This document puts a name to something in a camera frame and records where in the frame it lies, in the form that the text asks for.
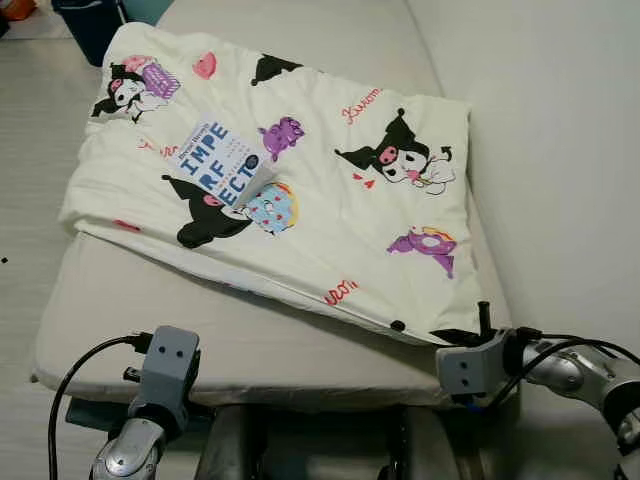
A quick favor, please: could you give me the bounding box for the beige sheeted mattress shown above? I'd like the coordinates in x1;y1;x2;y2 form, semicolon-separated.
30;0;516;411

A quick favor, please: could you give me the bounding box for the grey robot left leg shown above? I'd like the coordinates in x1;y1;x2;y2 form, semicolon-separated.
195;405;266;480

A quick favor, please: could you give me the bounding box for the grey robot leg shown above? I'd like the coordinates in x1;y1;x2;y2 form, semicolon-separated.
195;405;266;480
385;405;461;480

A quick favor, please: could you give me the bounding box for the grey robot right leg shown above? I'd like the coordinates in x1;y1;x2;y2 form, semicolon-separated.
385;405;461;480

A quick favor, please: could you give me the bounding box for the orange white shopping bag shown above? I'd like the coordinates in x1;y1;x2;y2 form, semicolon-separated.
0;0;36;21

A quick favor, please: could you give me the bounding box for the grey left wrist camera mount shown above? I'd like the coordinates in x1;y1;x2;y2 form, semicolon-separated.
138;326;201;426

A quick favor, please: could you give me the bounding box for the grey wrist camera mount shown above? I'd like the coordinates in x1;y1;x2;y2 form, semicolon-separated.
138;326;201;426
437;330;511;406

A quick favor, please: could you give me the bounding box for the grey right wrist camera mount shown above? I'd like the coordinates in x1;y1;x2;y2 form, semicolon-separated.
437;330;511;406

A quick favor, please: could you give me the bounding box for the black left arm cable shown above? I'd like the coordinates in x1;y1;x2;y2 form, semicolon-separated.
48;335;151;480

